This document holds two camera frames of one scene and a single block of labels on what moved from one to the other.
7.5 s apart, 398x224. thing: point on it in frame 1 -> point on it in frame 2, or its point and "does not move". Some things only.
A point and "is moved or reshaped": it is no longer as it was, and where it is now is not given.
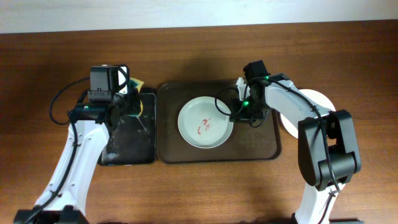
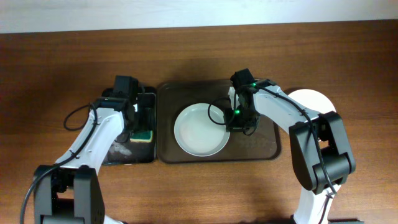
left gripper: x=133 y=104 -> x=144 y=112
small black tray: x=132 y=140 does not move
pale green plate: x=204 y=122 is moved or reshaped
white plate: x=315 y=98 does not move
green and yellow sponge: x=138 y=84 -> x=143 y=136
